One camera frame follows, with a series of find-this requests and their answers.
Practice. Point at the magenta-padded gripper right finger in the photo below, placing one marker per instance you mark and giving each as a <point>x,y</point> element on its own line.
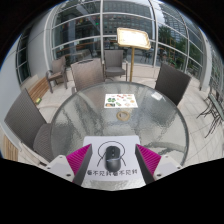
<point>165,166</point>

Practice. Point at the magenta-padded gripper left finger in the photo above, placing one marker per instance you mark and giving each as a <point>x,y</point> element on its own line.
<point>61,168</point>

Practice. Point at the black computer mouse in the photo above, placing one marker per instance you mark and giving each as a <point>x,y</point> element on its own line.
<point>113,160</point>

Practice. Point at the white mouse pad with drawing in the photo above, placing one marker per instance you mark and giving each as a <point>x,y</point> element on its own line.
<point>100,141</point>

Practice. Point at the colourful picture menu card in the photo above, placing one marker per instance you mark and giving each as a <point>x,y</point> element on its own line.
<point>120,100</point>

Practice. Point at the golden menu stand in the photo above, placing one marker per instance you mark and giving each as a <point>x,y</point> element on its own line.
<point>133,38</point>

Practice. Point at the black metal frame chair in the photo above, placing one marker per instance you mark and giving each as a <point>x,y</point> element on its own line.
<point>215,108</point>

